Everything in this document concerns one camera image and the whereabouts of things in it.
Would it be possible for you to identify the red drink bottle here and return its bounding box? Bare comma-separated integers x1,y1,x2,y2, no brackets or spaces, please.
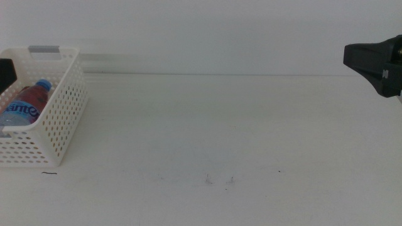
19,84,48,114

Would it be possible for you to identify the clear water bottle blue cap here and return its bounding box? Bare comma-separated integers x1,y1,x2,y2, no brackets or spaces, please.
0,79,53,127

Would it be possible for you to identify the white perforated plastic basket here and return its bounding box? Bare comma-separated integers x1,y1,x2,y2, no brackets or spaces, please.
0,45,89,168

